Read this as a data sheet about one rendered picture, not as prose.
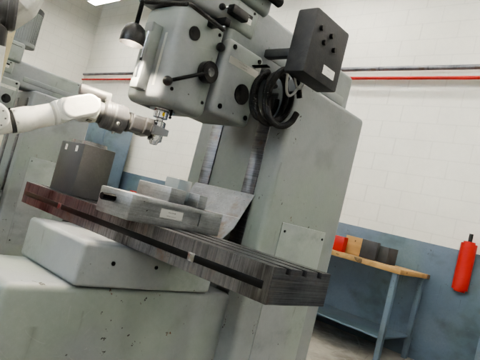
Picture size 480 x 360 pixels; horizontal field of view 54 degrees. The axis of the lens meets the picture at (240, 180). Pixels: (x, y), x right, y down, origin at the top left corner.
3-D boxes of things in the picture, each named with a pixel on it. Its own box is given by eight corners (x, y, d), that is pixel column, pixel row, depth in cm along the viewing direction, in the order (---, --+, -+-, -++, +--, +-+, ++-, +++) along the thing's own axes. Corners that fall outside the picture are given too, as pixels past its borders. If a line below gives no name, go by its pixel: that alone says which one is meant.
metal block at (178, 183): (174, 198, 137) (179, 178, 138) (161, 195, 141) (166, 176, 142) (187, 202, 141) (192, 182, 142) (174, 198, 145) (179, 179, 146)
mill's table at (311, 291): (264, 305, 98) (273, 267, 98) (20, 201, 182) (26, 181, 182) (323, 306, 115) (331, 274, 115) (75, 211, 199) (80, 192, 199)
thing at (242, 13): (221, 8, 146) (224, -5, 147) (212, 9, 149) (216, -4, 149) (247, 26, 155) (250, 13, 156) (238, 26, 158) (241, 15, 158)
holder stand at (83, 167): (71, 195, 164) (86, 139, 165) (48, 187, 180) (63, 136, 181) (102, 202, 171) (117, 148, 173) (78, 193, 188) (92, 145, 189)
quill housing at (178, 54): (160, 101, 141) (187, -1, 143) (121, 99, 155) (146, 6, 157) (205, 120, 155) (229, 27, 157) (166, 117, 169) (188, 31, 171)
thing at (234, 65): (211, 111, 154) (231, 36, 155) (165, 108, 170) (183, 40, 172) (248, 128, 168) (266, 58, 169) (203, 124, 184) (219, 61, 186)
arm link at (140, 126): (157, 113, 148) (120, 101, 142) (148, 143, 147) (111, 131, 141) (145, 116, 159) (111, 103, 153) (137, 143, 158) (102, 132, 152)
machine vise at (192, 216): (126, 220, 121) (137, 178, 121) (94, 208, 131) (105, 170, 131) (218, 236, 147) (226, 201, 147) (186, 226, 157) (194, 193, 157)
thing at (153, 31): (136, 86, 144) (153, 21, 145) (128, 86, 147) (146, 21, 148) (146, 91, 147) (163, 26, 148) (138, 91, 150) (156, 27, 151)
